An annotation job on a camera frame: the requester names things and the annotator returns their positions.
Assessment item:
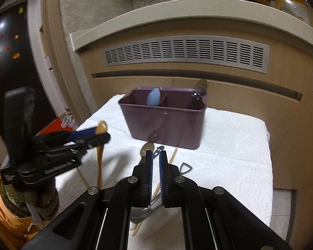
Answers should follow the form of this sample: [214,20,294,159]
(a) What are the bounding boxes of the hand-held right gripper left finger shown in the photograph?
[22,150,154,250]

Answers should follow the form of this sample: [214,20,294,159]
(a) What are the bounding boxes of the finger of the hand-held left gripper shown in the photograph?
[68,132,111,152]
[43,128,98,144]

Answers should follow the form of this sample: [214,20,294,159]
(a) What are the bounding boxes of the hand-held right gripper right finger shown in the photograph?
[159,151,293,250]

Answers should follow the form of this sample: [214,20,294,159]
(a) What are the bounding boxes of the brown wooden spoon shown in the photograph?
[95,120,108,189]

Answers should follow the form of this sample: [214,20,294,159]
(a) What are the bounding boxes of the wooden chopstick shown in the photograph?
[132,148,178,236]

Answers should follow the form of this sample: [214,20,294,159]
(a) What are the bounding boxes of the metal spoon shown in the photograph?
[130,195,163,224]
[195,79,208,94]
[139,142,155,163]

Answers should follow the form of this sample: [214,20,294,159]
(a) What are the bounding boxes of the purple plastic utensil caddy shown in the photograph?
[118,88,207,150]

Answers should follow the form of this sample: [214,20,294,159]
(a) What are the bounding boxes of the person's left forearm orange sleeve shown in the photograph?
[0,176,51,250]

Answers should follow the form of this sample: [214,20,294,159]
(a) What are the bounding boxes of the person's left hand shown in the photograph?
[0,174,60,221]

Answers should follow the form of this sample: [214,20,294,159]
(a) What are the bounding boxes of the white slippers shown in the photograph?
[61,115,78,131]

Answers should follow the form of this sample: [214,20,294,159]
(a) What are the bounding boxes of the red floor mat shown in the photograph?
[38,118,68,137]

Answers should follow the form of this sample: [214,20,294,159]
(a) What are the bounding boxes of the blue silicone spoon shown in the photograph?
[147,88,161,107]

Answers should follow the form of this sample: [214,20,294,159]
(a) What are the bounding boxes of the white quilted table cover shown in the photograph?
[55,95,274,250]

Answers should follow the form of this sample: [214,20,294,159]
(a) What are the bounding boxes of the black metal utensil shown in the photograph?
[192,92,204,108]

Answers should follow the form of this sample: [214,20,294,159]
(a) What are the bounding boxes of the wooden radiator cabinet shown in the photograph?
[69,0,313,240]

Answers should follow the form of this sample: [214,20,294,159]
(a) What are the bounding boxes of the long grey vent grille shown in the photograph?
[103,39,271,74]

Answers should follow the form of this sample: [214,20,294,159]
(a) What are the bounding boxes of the clear container with yellow handle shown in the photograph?
[270,0,313,29]

